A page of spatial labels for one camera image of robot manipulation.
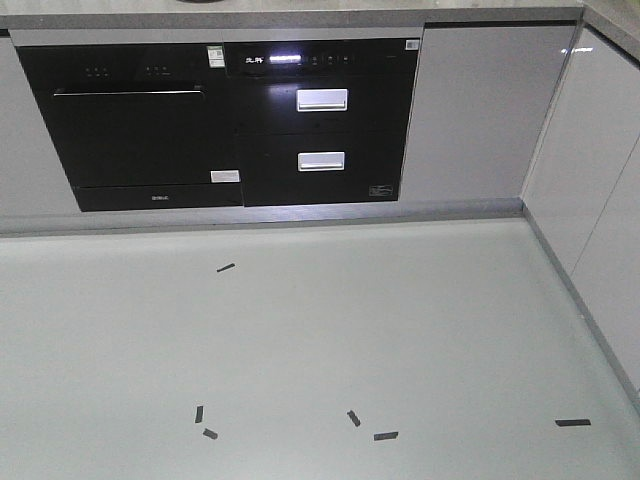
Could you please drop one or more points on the black disinfection cabinet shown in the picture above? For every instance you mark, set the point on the black disinfection cabinet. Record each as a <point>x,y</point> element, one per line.
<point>269,132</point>

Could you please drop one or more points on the black tape strip middle lower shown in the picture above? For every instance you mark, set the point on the black tape strip middle lower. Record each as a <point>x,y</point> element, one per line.
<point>386,436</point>

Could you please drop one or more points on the black tape strip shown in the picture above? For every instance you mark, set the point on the black tape strip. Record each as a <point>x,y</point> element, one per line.
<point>386,436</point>
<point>578,422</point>

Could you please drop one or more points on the black built-in dishwasher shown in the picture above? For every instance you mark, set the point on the black built-in dishwasher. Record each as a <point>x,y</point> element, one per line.
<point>138,126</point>

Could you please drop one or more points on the grey cabinet door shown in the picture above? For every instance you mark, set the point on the grey cabinet door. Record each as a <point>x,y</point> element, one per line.
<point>481,96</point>

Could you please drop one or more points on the black tape strip right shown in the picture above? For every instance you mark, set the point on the black tape strip right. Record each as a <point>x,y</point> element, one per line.
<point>578,422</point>

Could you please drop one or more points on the lower silver drawer handle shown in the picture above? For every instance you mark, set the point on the lower silver drawer handle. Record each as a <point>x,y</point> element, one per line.
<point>321,161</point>

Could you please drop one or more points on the silver drawer handle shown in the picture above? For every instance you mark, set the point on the silver drawer handle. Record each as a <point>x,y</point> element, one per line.
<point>321,161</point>
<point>322,100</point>

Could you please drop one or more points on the upper silver drawer handle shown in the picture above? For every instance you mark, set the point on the upper silver drawer handle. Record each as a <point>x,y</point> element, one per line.
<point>322,100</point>

